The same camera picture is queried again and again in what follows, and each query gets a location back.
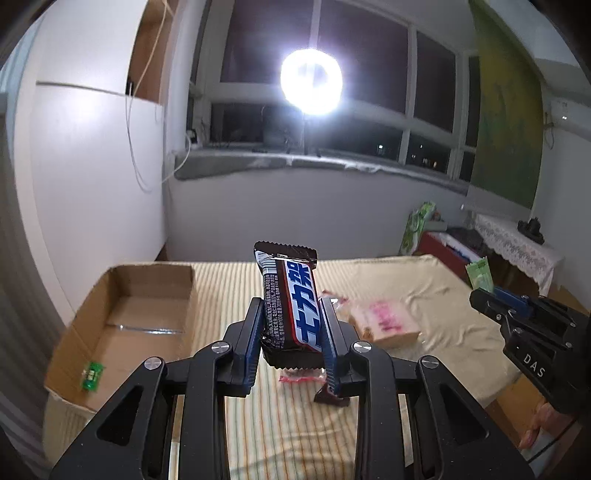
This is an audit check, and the dark figurine on side table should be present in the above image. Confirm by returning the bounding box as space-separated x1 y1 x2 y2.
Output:
517 217 545 245

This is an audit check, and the white lace covered side table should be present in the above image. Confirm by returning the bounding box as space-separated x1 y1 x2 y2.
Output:
472 213 564 296

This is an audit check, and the green white shopping bag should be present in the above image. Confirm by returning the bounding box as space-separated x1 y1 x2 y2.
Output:
399 201 436 256

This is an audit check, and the brown Snickers bar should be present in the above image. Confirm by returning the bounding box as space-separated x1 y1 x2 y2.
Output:
314 383 351 408

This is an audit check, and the packaged sliced bread loaf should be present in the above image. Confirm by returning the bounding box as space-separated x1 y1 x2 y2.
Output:
349 300 421 349

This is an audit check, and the green candy packet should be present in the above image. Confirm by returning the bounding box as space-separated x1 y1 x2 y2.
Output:
82 361 104 392

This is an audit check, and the white cable on wall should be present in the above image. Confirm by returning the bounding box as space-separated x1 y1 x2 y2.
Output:
124 0 192 192

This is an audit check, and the green yellow wall poster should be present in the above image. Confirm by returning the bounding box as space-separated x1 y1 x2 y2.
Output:
469 1 543 208

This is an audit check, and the red clear pretzel packet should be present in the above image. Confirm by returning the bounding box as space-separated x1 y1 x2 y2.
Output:
279 371 325 384

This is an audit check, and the person's right hand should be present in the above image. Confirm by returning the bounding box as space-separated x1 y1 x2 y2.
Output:
519 401 574 450

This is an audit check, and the red storage box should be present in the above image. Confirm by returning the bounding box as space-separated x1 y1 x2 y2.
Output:
414 231 481 283

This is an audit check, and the dark Snickers bar Chinese label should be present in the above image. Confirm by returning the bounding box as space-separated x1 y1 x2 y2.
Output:
253 241 324 369

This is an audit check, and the bright ring light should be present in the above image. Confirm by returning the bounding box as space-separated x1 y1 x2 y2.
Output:
280 48 344 117

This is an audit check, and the brown cardboard box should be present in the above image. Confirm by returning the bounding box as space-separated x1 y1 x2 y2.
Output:
45 263 197 412

